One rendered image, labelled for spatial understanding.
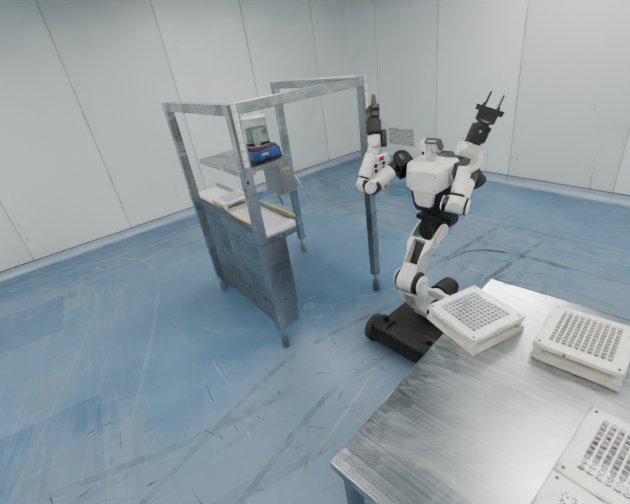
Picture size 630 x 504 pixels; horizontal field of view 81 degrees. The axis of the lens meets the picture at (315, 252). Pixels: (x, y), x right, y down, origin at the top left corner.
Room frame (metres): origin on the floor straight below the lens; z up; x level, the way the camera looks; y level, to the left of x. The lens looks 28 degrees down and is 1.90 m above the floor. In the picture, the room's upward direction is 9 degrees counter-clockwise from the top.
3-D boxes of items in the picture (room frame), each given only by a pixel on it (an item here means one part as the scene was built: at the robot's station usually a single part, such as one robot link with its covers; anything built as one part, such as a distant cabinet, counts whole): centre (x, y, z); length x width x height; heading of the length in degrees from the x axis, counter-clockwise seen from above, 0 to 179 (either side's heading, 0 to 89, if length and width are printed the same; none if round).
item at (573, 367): (0.87, -0.84, 0.90); 0.24 x 0.24 x 0.02; 42
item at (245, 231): (2.81, 0.58, 0.85); 1.30 x 0.29 x 0.10; 33
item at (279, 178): (2.40, 0.15, 1.22); 0.22 x 0.11 x 0.20; 33
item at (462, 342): (1.08, -0.56, 0.90); 0.24 x 0.24 x 0.02; 20
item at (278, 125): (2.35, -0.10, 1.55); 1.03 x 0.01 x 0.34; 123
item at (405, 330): (1.98, -0.71, 0.19); 0.64 x 0.52 x 0.33; 127
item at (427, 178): (2.03, -0.77, 1.15); 0.34 x 0.30 x 0.36; 37
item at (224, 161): (2.49, 0.38, 1.33); 0.62 x 0.38 x 0.04; 33
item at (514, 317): (1.08, -0.56, 0.95); 0.25 x 0.24 x 0.02; 110
